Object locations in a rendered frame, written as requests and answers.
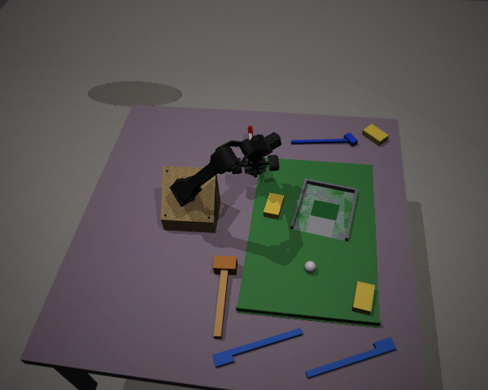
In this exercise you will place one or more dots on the green flat mat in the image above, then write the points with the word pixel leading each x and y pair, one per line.
pixel 273 274

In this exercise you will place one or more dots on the white golf ball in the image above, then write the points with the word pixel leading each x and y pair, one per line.
pixel 310 267

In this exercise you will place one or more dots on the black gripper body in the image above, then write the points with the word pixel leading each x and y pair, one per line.
pixel 261 164

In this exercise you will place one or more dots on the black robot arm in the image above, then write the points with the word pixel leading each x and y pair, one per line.
pixel 223 160

